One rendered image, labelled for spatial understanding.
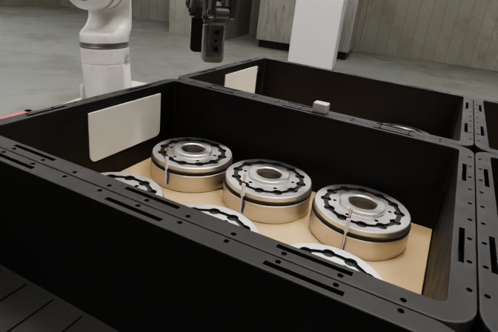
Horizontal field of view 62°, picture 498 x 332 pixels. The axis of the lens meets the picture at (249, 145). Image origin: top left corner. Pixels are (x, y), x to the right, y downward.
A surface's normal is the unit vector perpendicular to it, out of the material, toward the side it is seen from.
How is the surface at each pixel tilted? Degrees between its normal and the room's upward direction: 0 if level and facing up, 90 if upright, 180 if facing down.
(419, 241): 0
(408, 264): 0
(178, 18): 90
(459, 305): 0
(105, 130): 90
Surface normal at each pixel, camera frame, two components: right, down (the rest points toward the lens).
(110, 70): 0.43, 0.34
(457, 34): -0.31, 0.32
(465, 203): 0.11, -0.92
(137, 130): 0.88, 0.26
